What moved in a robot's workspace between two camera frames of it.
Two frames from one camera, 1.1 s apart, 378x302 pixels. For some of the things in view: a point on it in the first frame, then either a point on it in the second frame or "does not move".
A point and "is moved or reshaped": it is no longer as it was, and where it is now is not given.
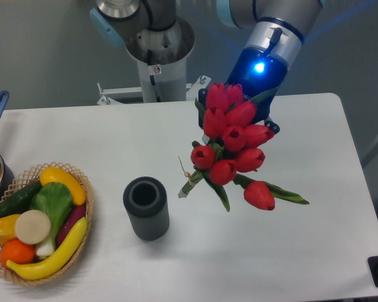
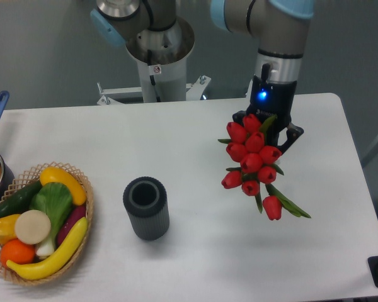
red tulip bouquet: (231, 146) is moved or reshaped
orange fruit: (17, 251) does not move
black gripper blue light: (257, 72) to (267, 99)
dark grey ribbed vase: (146, 204) does not move
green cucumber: (17, 202) does not move
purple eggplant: (75, 214) does not move
